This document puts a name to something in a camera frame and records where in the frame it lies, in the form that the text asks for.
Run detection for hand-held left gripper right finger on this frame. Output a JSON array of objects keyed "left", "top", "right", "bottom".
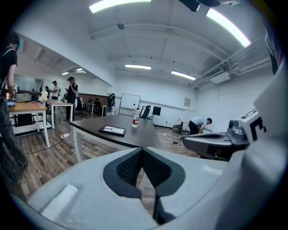
[{"left": 144, "top": 147, "right": 229, "bottom": 230}]

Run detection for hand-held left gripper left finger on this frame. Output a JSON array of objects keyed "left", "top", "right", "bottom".
[{"left": 27, "top": 147, "right": 158, "bottom": 230}]

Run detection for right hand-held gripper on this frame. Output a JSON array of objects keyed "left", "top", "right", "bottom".
[{"left": 183, "top": 60, "right": 288, "bottom": 230}]

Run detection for framed deer picture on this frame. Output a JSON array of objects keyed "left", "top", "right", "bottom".
[{"left": 98, "top": 125, "right": 126, "bottom": 137}]

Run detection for dark long table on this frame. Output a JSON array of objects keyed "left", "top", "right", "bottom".
[{"left": 70, "top": 114, "right": 162, "bottom": 164}]

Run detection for small yellow top table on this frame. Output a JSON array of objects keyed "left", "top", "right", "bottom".
[{"left": 176, "top": 119, "right": 189, "bottom": 134}]

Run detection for black office chair with headrest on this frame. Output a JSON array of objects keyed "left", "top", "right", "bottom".
[{"left": 139, "top": 105, "right": 152, "bottom": 119}]

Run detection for ceiling air conditioner unit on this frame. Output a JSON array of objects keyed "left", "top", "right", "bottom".
[{"left": 209, "top": 71, "right": 232, "bottom": 84}]

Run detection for long ceiling light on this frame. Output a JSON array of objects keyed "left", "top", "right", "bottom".
[
  {"left": 171, "top": 70, "right": 196, "bottom": 81},
  {"left": 89, "top": 0, "right": 152, "bottom": 13},
  {"left": 206, "top": 8, "right": 252, "bottom": 48},
  {"left": 125, "top": 64, "right": 152, "bottom": 70}
]

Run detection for clear plastic bottle red cap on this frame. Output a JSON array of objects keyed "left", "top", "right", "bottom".
[{"left": 131, "top": 107, "right": 140, "bottom": 128}]

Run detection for black swivel chair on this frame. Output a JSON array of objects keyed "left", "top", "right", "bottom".
[{"left": 75, "top": 97, "right": 87, "bottom": 117}]

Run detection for wooden top table white legs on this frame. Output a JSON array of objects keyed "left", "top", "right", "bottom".
[
  {"left": 46, "top": 99, "right": 74, "bottom": 130},
  {"left": 8, "top": 102, "right": 51, "bottom": 149}
]

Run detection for whiteboard on black stand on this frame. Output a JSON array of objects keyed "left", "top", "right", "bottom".
[{"left": 118, "top": 93, "right": 141, "bottom": 117}]

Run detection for white ceiling pipes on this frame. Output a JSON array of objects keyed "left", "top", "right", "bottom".
[{"left": 189, "top": 37, "right": 272, "bottom": 88}]

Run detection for person's black printed shirt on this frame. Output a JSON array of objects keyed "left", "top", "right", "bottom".
[{"left": 265, "top": 22, "right": 284, "bottom": 75}]

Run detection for black floor cable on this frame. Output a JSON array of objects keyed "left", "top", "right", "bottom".
[{"left": 23, "top": 136, "right": 65, "bottom": 155}]

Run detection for black head-mounted camera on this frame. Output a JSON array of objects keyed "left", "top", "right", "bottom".
[{"left": 179, "top": 0, "right": 222, "bottom": 12}]

